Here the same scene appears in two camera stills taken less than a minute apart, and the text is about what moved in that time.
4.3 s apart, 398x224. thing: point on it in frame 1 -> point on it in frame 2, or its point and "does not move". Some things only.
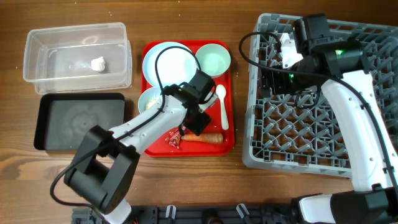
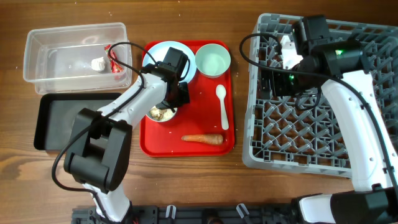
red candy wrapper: (173, 138) -> (115, 67)
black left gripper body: (196, 123) -> (175, 101)
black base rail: (210, 214) does not move
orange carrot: (216, 138) does not move
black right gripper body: (273, 83) does not move
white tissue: (98, 64) does not move
